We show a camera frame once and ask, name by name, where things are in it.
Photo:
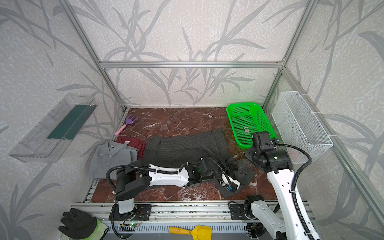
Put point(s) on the dark grey striped shirt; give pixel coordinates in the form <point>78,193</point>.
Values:
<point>172,152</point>

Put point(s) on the green plastic basket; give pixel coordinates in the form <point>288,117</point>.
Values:
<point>246,119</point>

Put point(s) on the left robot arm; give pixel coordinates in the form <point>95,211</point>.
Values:
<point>128,181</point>

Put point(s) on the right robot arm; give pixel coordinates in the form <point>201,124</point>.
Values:
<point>295,223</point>

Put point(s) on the yellow toy shovel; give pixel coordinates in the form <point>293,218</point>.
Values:
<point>198,233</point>

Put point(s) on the maroon folded shirt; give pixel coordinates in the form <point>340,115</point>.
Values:
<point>133,142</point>

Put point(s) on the purple pink toy rake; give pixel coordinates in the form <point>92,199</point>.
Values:
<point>128,121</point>

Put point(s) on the light grey folded shirt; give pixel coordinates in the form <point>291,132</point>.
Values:
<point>109,155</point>

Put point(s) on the black green work glove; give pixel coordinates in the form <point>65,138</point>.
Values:
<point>79,225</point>

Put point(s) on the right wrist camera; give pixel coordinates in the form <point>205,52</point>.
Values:
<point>262,141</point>

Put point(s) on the white wire mesh basket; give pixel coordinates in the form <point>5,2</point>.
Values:
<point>299,126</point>

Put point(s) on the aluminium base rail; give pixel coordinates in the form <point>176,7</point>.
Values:
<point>172,212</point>

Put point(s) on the clear plastic wall bin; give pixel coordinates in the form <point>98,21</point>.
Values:
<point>50,138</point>

